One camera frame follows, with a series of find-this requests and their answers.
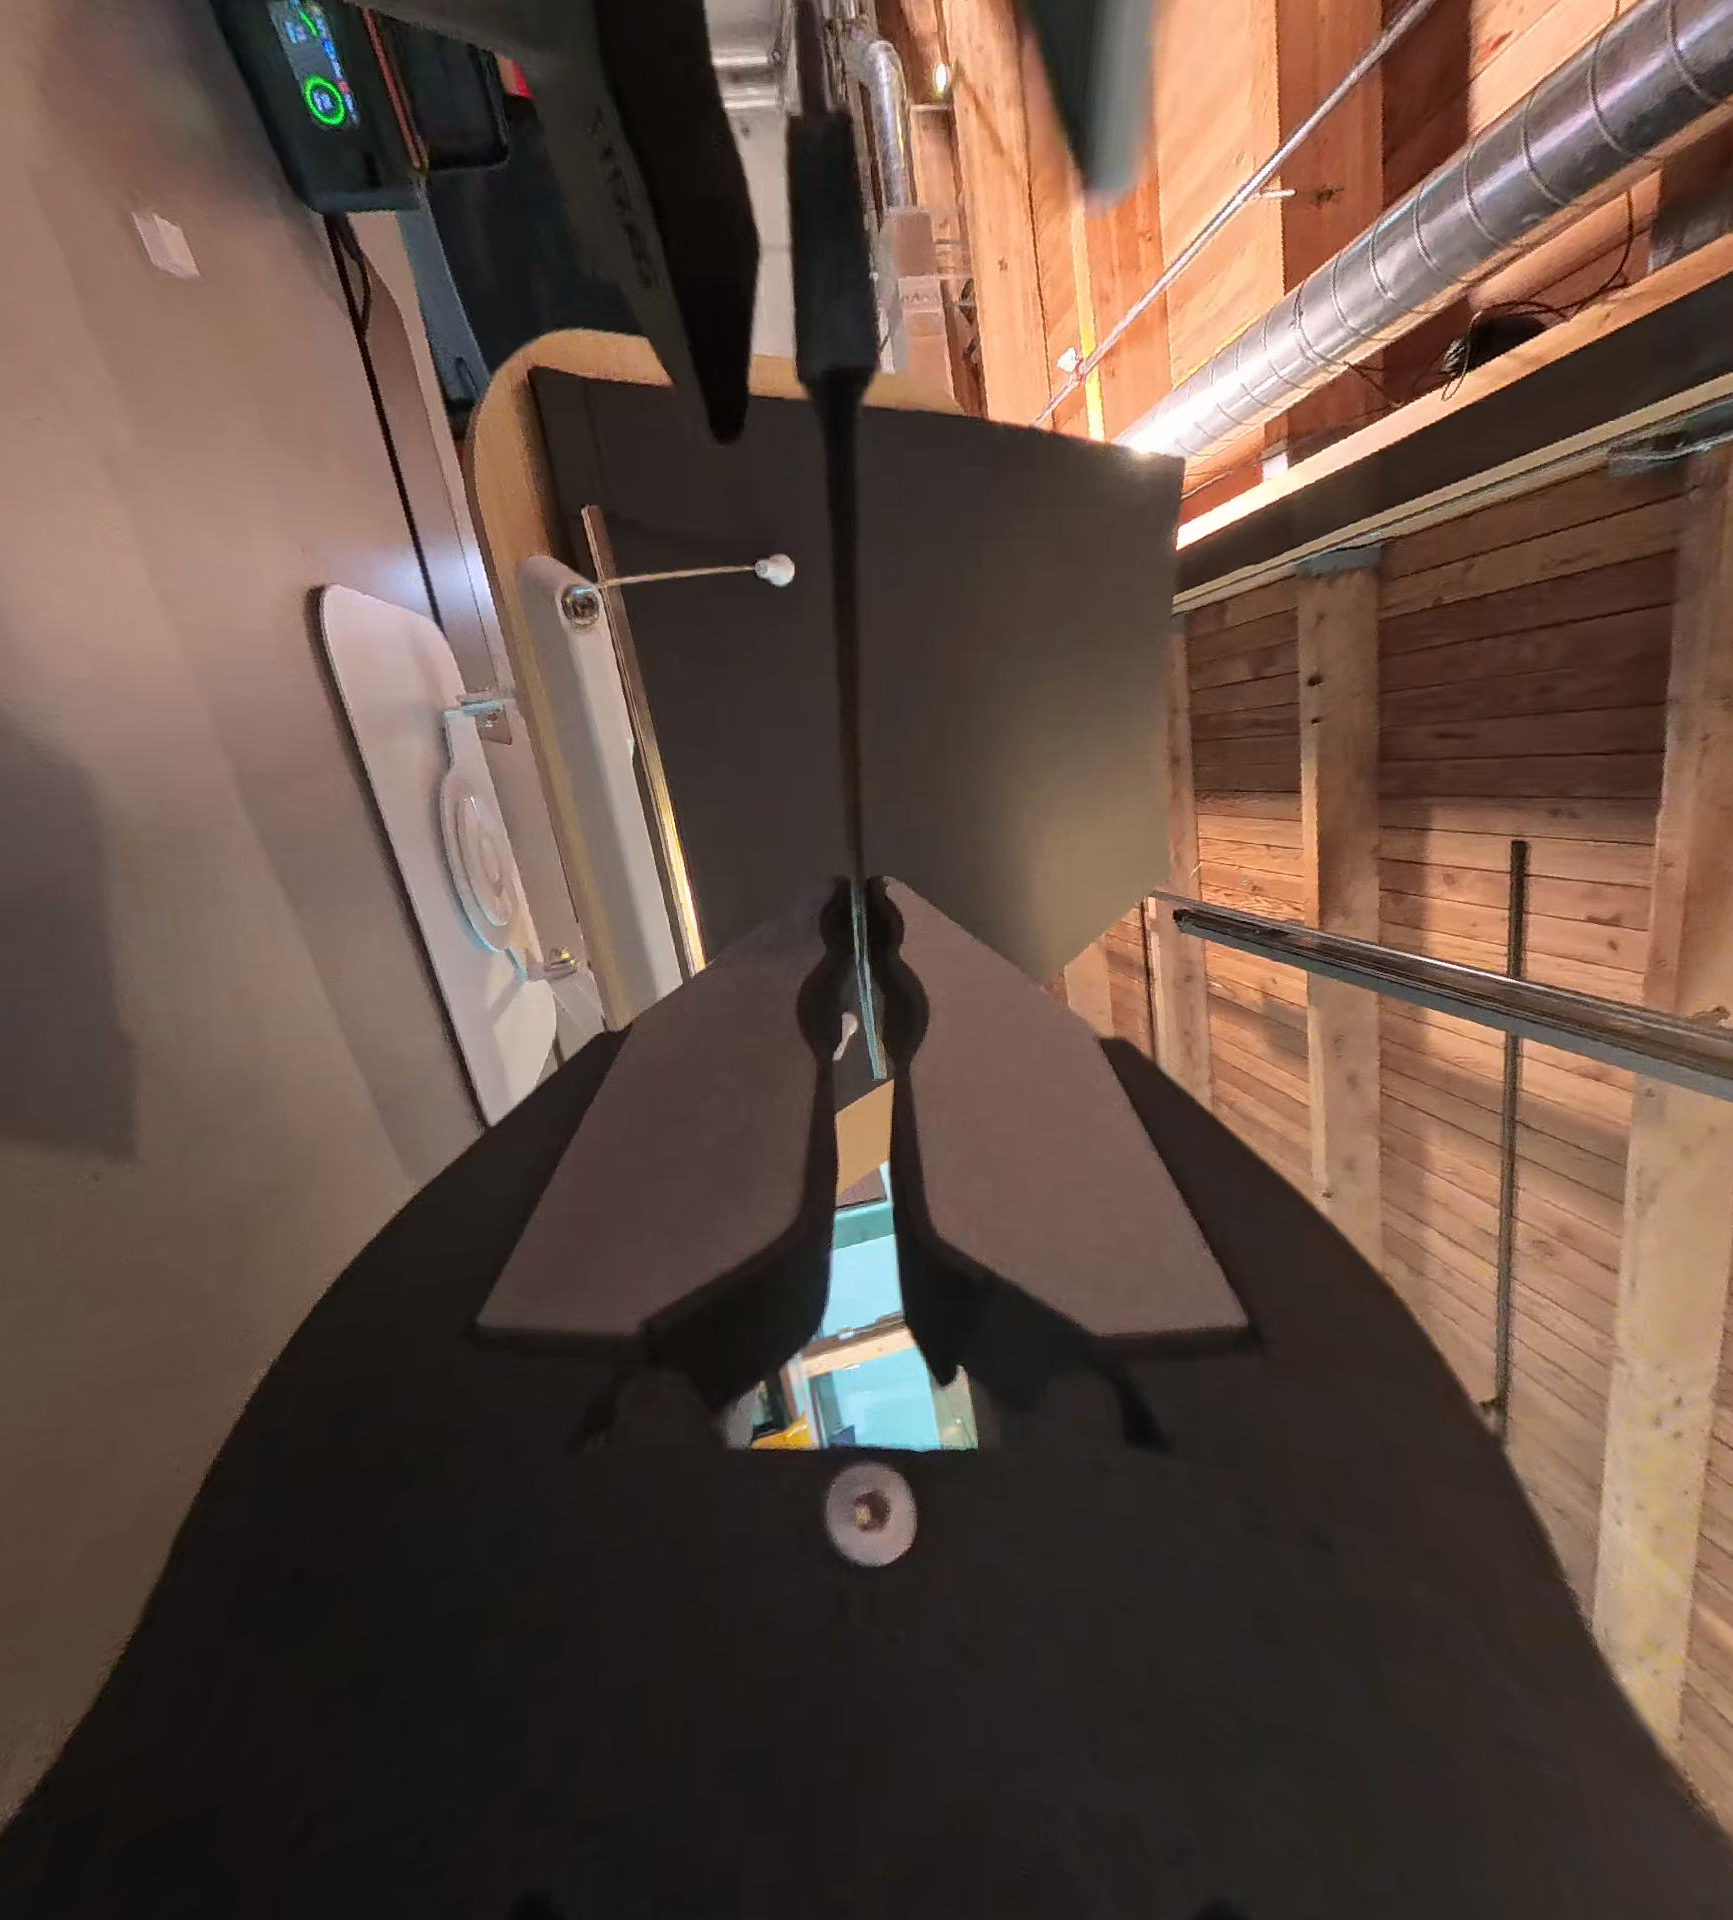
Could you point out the silver ventilation duct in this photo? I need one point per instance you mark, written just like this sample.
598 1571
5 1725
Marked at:
1482 195

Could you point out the small white tag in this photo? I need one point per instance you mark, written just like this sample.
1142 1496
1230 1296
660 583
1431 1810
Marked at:
164 244

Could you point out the thin metal conduit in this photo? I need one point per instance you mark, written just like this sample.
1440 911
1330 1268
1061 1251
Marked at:
1254 181

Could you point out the black book stand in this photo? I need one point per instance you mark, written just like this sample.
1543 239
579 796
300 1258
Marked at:
1017 675

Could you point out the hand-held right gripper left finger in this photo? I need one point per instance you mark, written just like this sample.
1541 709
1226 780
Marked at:
671 1170

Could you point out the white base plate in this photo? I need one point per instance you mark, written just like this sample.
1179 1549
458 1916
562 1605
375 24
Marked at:
387 720

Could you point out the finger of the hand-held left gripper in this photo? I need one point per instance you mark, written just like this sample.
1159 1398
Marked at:
1098 90
687 195

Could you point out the black power station with display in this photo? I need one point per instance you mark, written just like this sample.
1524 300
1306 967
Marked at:
318 90

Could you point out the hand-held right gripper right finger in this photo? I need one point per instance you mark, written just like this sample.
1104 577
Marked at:
1061 1184

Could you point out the metal ceiling rail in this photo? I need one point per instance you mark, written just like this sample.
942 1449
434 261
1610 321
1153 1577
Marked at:
1526 1021

